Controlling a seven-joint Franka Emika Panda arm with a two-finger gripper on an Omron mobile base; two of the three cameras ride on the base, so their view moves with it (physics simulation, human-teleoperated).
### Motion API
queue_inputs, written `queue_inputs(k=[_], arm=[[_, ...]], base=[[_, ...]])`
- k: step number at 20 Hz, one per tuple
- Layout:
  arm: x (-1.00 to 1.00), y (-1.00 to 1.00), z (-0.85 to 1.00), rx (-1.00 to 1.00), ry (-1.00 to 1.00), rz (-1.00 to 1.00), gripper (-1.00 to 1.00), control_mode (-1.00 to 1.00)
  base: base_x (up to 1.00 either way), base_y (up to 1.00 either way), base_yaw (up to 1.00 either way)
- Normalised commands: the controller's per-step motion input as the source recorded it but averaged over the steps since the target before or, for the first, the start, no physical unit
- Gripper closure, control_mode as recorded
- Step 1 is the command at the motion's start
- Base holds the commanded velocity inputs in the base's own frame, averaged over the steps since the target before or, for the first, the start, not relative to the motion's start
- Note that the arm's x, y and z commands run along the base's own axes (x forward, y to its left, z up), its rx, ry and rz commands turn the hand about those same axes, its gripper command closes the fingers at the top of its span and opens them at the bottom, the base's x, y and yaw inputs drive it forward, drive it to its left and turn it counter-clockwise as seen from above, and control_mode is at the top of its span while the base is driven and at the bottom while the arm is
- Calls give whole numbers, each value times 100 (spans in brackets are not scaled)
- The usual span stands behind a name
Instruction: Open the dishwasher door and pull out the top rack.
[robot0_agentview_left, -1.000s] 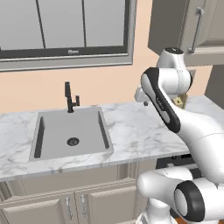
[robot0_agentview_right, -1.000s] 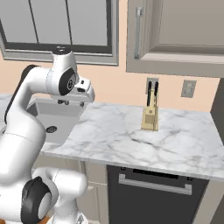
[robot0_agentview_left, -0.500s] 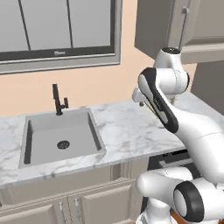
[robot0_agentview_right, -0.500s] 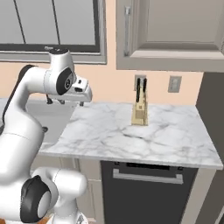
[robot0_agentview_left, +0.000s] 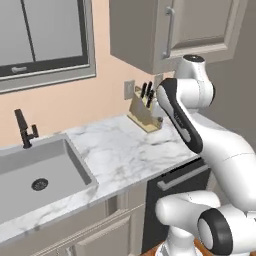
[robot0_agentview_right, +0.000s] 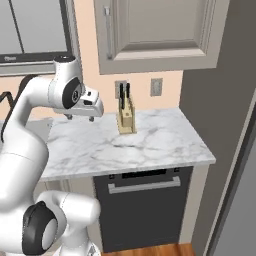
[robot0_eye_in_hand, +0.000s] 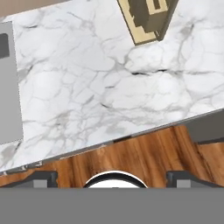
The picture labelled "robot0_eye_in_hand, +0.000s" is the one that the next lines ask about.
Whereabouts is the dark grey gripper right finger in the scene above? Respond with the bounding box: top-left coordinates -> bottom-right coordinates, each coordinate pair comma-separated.
165,170 -> 222,188

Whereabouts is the tan wooden knife block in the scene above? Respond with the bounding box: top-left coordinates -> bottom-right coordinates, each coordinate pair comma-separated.
116,0 -> 179,46

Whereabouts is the grey dishwasher door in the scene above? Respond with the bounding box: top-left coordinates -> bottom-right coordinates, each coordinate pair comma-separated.
184,109 -> 224,144

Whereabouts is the white and black round object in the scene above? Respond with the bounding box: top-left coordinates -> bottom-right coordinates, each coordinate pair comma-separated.
83,171 -> 149,189

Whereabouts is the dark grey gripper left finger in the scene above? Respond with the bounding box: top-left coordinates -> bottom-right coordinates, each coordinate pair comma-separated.
2,171 -> 59,188

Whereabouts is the grey sink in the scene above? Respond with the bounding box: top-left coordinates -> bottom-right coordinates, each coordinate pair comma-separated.
0,20 -> 25,145

